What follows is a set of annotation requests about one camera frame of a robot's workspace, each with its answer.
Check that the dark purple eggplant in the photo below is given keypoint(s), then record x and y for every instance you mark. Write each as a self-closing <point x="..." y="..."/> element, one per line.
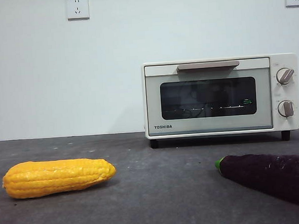
<point x="270" y="173"/>

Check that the beige oven knob upright pointer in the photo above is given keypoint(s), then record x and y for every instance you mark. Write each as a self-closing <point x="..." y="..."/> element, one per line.
<point x="286" y="108"/>

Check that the beige oven knob slanted pointer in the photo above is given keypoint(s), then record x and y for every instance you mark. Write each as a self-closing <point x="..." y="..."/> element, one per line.
<point x="284" y="76"/>

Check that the cream white toaster oven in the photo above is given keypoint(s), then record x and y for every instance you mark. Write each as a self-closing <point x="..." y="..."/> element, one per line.
<point x="283" y="58"/>

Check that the yellow corn cob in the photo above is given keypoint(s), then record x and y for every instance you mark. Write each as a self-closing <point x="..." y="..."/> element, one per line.
<point x="54" y="178"/>

